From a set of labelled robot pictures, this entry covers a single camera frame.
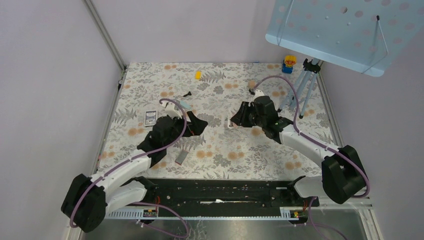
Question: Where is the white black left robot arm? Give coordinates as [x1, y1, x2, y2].
[60, 98, 208, 233]

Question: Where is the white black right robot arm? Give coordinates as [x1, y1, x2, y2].
[229, 89, 366, 204]

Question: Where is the round tan wooden piece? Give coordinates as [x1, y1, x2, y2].
[248, 80, 256, 89]

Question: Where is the small black screw piece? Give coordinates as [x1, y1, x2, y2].
[183, 91, 192, 98]

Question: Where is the grey metal staple strip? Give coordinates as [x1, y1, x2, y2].
[174, 149, 189, 165]

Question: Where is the floral patterned table mat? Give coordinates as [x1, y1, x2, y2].
[97, 62, 321, 180]

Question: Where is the small yellow block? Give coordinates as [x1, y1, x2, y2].
[194, 71, 202, 80]

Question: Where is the grey tripod stand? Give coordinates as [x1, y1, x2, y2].
[277, 58, 321, 119]

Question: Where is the yellow blue toy figure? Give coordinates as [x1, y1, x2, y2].
[281, 55, 297, 74]

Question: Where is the light blue perforated metal board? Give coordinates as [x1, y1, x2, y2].
[265, 0, 424, 77]

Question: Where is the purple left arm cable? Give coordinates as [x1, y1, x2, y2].
[68, 98, 189, 229]

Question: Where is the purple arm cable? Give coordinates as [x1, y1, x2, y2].
[248, 75, 371, 199]
[68, 98, 189, 229]

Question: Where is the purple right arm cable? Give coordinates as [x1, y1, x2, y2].
[248, 75, 371, 199]

